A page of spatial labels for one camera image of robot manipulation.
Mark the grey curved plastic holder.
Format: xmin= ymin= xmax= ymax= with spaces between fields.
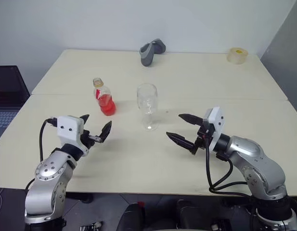
xmin=139 ymin=38 xmax=167 ymax=67

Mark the dark open laptop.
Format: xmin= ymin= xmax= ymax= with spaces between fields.
xmin=0 ymin=65 xmax=31 ymax=145

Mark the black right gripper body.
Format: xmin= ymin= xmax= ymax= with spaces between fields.
xmin=191 ymin=119 xmax=211 ymax=156

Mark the dark rounded shape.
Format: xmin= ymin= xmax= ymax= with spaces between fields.
xmin=118 ymin=202 xmax=146 ymax=231

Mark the yellowish tape roll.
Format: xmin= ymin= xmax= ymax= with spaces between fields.
xmin=226 ymin=47 xmax=249 ymax=65

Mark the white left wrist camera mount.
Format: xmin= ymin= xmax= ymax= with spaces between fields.
xmin=57 ymin=115 xmax=89 ymax=157

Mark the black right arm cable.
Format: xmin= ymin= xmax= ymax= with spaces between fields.
xmin=205 ymin=129 xmax=254 ymax=197

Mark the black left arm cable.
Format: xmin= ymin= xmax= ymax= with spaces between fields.
xmin=39 ymin=117 xmax=59 ymax=162

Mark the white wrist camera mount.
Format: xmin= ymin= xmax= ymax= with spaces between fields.
xmin=203 ymin=106 xmax=225 ymax=153
xmin=57 ymin=115 xmax=89 ymax=157

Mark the plastic bottle with red drink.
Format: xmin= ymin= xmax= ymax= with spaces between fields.
xmin=92 ymin=77 xmax=117 ymax=116

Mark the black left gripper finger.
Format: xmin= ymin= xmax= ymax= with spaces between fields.
xmin=99 ymin=121 xmax=113 ymax=143
xmin=78 ymin=114 xmax=90 ymax=126

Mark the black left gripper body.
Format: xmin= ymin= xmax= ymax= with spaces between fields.
xmin=81 ymin=129 xmax=102 ymax=149

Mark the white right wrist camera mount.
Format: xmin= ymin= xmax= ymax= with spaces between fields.
xmin=203 ymin=106 xmax=225 ymax=153

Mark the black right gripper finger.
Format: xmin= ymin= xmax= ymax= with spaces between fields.
xmin=166 ymin=131 xmax=196 ymax=151
xmin=178 ymin=114 xmax=204 ymax=126

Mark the clear wine glass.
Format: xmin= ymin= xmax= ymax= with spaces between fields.
xmin=136 ymin=83 xmax=159 ymax=131

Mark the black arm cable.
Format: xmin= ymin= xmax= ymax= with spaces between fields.
xmin=205 ymin=129 xmax=254 ymax=197
xmin=39 ymin=117 xmax=59 ymax=162

